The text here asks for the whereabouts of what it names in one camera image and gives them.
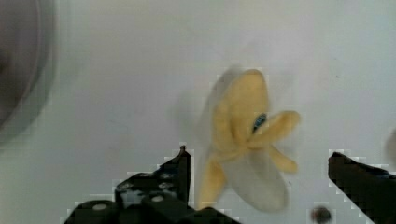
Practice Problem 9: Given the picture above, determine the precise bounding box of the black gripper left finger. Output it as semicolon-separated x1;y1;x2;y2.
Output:
64;146;240;224

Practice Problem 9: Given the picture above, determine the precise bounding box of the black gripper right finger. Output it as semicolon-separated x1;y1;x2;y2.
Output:
328;152;396;224

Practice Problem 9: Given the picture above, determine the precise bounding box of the yellow plush peeled banana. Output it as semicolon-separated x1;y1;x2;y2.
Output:
195;69;301;212

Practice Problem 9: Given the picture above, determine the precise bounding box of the grey oval plate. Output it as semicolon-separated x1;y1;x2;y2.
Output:
1;0;56;145

